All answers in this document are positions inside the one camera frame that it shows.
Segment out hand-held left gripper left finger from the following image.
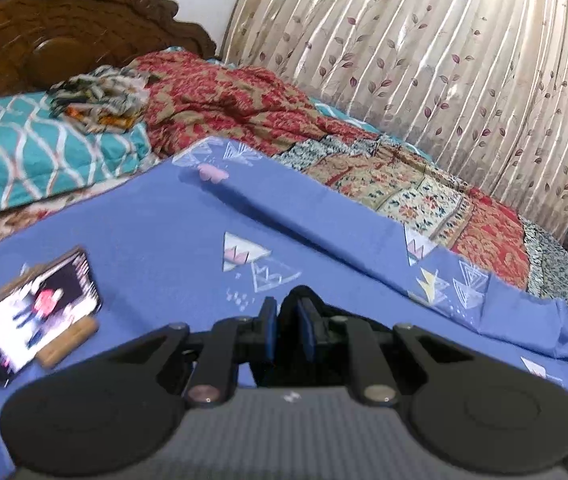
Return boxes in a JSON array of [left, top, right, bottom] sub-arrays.
[[108, 296, 278, 407]]

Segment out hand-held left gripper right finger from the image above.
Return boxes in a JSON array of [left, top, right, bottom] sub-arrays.
[[296, 297, 470, 407]]

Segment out black pants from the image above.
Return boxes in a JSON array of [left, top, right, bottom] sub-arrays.
[[277, 285, 327, 386]]

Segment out blue printed bed sheet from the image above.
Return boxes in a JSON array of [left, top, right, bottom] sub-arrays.
[[0, 137, 568, 480]]

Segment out wooden phone stand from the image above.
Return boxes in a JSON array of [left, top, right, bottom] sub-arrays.
[[0, 261, 101, 369]]

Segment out red patchwork floral quilt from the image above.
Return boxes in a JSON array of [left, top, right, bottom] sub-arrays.
[[128, 50, 568, 322]]

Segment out black smartphone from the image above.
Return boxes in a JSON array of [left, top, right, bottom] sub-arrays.
[[0, 246, 103, 389]]

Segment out cream floral mattress sheet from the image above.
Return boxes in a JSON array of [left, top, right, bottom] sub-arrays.
[[0, 180, 120, 251]]

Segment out crumpled multicolour patterned cloth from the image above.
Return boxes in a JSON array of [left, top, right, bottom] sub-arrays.
[[45, 65, 151, 136]]

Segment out teal patterned pillow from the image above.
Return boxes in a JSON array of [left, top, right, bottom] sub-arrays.
[[0, 92, 153, 224]]

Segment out beige leaf print curtain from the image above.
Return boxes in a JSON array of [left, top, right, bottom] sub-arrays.
[[218, 0, 568, 243]]

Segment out carved wooden headboard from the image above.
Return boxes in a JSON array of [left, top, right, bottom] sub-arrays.
[[0, 0, 218, 107]]

